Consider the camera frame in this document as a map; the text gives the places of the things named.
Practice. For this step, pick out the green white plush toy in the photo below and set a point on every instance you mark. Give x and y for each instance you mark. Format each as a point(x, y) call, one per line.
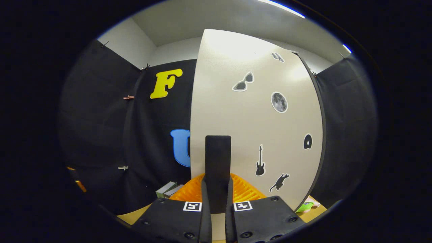
point(305, 207)

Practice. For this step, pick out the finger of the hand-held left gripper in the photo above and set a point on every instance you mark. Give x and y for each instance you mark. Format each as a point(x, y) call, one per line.
point(81, 186)
point(70, 167)

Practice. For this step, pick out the small ceiling light panel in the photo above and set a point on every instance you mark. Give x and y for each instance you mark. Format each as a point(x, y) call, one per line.
point(347, 48)

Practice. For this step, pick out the black backdrop cloth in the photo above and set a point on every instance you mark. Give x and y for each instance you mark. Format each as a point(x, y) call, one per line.
point(101, 118)

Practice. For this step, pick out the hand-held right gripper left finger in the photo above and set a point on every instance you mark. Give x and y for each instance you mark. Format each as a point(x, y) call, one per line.
point(206, 222)

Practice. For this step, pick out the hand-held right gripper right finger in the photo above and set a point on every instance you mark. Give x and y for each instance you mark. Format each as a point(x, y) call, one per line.
point(230, 222)

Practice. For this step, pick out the large ceiling light panel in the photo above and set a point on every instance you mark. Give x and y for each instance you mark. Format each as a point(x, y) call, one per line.
point(287, 9)

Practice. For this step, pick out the beige cabinet door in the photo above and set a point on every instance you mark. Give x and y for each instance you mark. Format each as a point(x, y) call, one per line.
point(243, 128)

